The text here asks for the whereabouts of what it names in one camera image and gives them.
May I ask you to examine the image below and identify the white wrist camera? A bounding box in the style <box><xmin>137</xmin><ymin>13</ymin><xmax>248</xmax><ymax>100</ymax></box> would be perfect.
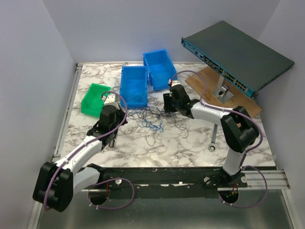
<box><xmin>168</xmin><ymin>79</ymin><xmax>181</xmax><ymax>88</ymax></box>
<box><xmin>102</xmin><ymin>94</ymin><xmax>119</xmax><ymax>109</ymax></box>

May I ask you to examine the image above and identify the wooden board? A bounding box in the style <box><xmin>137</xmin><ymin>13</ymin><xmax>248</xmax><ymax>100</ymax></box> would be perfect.
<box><xmin>185</xmin><ymin>67</ymin><xmax>262</xmax><ymax>118</ymax></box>

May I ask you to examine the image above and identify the dark purple cable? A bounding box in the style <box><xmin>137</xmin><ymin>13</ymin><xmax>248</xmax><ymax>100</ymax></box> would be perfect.
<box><xmin>127</xmin><ymin>106</ymin><xmax>190</xmax><ymax>146</ymax></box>

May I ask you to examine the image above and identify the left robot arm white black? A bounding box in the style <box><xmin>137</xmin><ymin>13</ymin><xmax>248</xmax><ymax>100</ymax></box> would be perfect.
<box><xmin>32</xmin><ymin>103</ymin><xmax>127</xmax><ymax>212</ymax></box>

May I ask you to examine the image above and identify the dark network switch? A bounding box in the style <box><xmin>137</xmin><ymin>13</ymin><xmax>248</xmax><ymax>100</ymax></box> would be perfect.
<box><xmin>181</xmin><ymin>21</ymin><xmax>294</xmax><ymax>99</ymax></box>

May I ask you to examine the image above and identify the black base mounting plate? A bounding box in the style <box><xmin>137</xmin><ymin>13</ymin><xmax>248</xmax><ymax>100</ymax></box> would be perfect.
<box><xmin>88</xmin><ymin>164</ymin><xmax>247</xmax><ymax>199</ymax></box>

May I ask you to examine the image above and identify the blue plastic bin left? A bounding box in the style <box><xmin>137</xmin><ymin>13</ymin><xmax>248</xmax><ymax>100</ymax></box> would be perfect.
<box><xmin>120</xmin><ymin>66</ymin><xmax>148</xmax><ymax>109</ymax></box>

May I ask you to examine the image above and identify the blue plastic bin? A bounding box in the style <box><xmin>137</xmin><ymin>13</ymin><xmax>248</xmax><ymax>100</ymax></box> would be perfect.
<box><xmin>120</xmin><ymin>66</ymin><xmax>148</xmax><ymax>109</ymax></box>
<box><xmin>143</xmin><ymin>49</ymin><xmax>177</xmax><ymax>91</ymax></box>

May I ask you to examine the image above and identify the blue plastic bin right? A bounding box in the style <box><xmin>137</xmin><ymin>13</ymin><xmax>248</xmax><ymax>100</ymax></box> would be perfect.
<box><xmin>143</xmin><ymin>49</ymin><xmax>177</xmax><ymax>91</ymax></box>

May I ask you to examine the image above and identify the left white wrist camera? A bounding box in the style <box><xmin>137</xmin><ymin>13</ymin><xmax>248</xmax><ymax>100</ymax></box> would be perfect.
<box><xmin>102</xmin><ymin>94</ymin><xmax>119</xmax><ymax>109</ymax></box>

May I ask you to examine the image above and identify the metal switch stand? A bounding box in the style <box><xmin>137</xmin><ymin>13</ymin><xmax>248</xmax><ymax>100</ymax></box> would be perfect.
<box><xmin>212</xmin><ymin>75</ymin><xmax>233</xmax><ymax>104</ymax></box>

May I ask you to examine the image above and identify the large ratchet wrench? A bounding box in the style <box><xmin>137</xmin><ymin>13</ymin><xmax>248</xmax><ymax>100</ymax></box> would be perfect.
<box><xmin>209</xmin><ymin>124</ymin><xmax>218</xmax><ymax>152</ymax></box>

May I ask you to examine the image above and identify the aluminium frame rail left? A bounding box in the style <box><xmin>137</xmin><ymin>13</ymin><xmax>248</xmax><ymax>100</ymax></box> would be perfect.
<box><xmin>51</xmin><ymin>63</ymin><xmax>83</xmax><ymax>162</ymax></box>

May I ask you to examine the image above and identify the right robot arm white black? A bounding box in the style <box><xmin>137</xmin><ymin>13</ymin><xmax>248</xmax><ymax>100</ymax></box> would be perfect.
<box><xmin>163</xmin><ymin>84</ymin><xmax>263</xmax><ymax>187</ymax></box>

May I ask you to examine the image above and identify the green plastic bin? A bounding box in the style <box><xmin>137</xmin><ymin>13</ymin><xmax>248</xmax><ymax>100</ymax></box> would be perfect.
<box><xmin>81</xmin><ymin>83</ymin><xmax>111</xmax><ymax>118</ymax></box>

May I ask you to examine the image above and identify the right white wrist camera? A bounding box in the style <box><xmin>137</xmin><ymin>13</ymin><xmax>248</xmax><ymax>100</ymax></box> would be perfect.
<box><xmin>168</xmin><ymin>79</ymin><xmax>181</xmax><ymax>88</ymax></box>

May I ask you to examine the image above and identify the black T-handle tool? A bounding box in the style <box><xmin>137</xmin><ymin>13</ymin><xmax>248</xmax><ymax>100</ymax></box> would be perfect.
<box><xmin>108</xmin><ymin>137</ymin><xmax>116</xmax><ymax>148</ymax></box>

